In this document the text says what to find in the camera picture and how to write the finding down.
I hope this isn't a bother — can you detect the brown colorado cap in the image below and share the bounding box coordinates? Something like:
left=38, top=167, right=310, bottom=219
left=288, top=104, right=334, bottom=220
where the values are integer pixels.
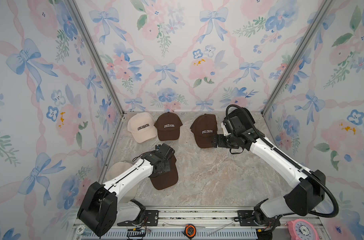
left=155, top=112, right=183, bottom=141
left=150, top=156, right=179, bottom=190
left=190, top=114, right=218, bottom=149

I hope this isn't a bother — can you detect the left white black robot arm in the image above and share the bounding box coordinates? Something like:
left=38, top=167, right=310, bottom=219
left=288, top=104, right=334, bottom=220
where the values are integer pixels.
left=77, top=144, right=176, bottom=237

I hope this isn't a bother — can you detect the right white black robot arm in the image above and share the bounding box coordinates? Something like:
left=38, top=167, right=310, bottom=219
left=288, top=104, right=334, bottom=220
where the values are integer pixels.
left=213, top=116, right=325, bottom=226

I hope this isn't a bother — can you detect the black R cap back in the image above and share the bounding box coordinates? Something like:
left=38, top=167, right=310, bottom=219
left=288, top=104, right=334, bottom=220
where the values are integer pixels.
left=229, top=108, right=256, bottom=129

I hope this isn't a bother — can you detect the cream Colorado cap back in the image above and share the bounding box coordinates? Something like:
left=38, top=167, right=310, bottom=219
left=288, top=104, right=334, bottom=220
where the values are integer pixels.
left=127, top=112, right=158, bottom=144

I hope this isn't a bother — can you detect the cream colorado cap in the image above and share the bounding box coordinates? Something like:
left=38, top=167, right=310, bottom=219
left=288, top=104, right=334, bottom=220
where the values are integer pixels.
left=104, top=162, right=138, bottom=204
left=127, top=112, right=158, bottom=144

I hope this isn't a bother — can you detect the cream Colorado cap front left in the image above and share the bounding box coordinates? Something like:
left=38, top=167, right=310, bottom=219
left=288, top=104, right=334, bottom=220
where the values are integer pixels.
left=104, top=162, right=138, bottom=204

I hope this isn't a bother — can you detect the orange black tape measure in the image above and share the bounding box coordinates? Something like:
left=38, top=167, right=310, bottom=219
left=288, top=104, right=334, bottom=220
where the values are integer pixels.
left=183, top=224, right=197, bottom=240

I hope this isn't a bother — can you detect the clear tape roll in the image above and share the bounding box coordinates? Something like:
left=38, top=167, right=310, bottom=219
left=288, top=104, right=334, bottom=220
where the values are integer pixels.
left=76, top=225, right=92, bottom=236

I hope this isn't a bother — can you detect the pink round clock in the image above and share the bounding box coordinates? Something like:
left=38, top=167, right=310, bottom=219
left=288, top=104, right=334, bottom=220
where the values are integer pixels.
left=287, top=219, right=320, bottom=240

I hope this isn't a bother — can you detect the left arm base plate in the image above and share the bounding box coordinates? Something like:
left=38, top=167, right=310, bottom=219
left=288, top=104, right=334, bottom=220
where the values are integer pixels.
left=117, top=210, right=159, bottom=227

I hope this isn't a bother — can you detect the aluminium rail frame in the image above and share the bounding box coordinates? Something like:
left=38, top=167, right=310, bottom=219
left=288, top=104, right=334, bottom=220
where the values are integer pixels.
left=65, top=207, right=331, bottom=240

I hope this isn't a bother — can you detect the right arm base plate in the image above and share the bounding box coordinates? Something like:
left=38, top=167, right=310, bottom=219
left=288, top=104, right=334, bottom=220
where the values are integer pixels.
left=234, top=210, right=281, bottom=228

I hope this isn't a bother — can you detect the black corrugated cable hose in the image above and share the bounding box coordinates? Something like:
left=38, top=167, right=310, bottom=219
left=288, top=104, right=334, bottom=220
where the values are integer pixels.
left=225, top=104, right=340, bottom=218

